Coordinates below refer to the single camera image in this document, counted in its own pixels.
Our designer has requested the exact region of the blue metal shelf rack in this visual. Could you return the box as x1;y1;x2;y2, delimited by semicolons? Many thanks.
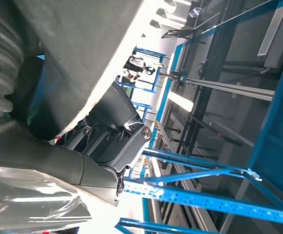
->
114;0;283;234

